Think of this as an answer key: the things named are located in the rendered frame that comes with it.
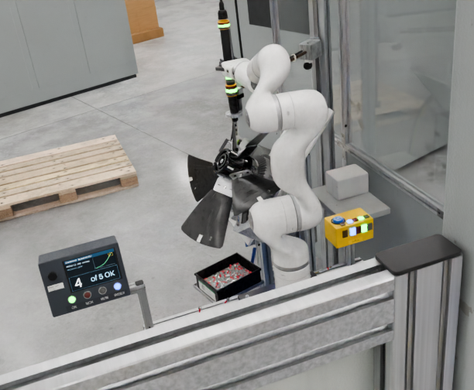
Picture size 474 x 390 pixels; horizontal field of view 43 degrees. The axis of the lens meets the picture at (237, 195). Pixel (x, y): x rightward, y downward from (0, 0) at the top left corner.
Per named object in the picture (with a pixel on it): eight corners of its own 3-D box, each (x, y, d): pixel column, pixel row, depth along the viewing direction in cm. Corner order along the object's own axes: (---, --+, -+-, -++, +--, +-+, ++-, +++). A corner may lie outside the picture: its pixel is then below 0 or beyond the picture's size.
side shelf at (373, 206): (351, 183, 305) (351, 177, 304) (390, 213, 275) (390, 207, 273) (308, 194, 299) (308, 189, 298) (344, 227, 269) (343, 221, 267)
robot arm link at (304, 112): (267, 218, 197) (314, 209, 199) (277, 244, 188) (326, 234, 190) (263, 87, 164) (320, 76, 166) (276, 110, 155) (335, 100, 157)
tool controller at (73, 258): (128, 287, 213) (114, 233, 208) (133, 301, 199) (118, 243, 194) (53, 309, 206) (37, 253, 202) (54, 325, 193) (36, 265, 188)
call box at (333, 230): (360, 229, 240) (360, 206, 235) (373, 241, 231) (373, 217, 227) (324, 240, 236) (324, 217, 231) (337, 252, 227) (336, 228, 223)
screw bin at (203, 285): (238, 265, 255) (237, 251, 251) (262, 282, 242) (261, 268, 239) (196, 287, 244) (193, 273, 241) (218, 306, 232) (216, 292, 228)
